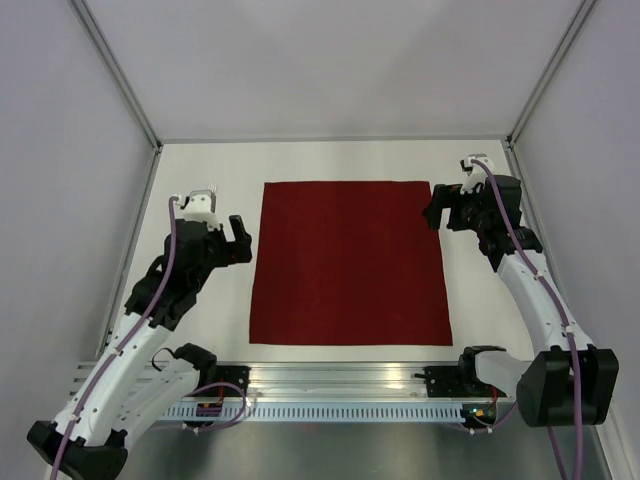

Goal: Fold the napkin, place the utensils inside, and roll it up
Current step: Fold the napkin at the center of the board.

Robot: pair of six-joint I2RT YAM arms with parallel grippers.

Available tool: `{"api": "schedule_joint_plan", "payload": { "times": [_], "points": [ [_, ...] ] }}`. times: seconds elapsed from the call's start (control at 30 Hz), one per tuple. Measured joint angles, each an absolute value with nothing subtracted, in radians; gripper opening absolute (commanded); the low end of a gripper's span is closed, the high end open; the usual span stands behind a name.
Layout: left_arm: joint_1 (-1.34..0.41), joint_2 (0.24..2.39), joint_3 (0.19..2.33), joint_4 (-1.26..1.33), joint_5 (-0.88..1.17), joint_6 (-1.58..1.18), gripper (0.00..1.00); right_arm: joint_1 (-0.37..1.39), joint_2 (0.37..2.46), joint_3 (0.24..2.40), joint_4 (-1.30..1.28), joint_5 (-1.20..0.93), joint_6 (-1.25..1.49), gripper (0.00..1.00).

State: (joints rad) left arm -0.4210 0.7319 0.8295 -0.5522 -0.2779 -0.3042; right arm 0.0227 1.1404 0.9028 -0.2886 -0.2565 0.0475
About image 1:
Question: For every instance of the left aluminium frame post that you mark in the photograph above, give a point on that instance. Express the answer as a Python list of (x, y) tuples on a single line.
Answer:
[(98, 39)]

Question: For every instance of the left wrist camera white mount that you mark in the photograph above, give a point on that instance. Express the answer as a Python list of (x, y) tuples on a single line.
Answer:
[(199, 206)]

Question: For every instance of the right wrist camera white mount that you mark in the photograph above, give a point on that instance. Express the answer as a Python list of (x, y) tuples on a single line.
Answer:
[(477, 167)]

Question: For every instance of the right aluminium frame post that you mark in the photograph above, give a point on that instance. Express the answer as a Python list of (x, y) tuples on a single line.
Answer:
[(560, 53)]

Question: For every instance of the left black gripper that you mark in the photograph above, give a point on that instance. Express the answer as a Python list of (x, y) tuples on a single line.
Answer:
[(233, 252)]

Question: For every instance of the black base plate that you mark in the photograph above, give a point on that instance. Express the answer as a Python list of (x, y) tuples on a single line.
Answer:
[(443, 382), (238, 375)]

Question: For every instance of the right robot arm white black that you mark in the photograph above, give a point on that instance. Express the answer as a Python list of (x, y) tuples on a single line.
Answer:
[(569, 379)]

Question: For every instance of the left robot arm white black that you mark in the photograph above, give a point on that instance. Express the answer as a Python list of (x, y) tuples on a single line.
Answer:
[(92, 437)]

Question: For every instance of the aluminium frame post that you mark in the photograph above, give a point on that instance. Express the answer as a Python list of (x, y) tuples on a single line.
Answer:
[(560, 53), (98, 39)]

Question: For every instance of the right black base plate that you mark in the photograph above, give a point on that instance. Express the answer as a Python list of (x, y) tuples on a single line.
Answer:
[(443, 382)]

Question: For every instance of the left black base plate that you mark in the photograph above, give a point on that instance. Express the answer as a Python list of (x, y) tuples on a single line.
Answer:
[(238, 375)]

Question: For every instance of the aluminium mounting rail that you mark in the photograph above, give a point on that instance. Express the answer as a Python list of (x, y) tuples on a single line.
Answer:
[(350, 381)]

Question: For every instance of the dark red cloth napkin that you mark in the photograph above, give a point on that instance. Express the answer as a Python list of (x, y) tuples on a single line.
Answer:
[(348, 263)]

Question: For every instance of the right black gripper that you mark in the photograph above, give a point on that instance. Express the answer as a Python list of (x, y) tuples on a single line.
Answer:
[(447, 196)]

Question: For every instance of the white slotted cable duct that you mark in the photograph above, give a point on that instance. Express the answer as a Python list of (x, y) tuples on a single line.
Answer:
[(332, 412)]

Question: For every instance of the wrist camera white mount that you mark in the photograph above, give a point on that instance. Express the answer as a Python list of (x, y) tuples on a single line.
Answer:
[(199, 206), (477, 167)]

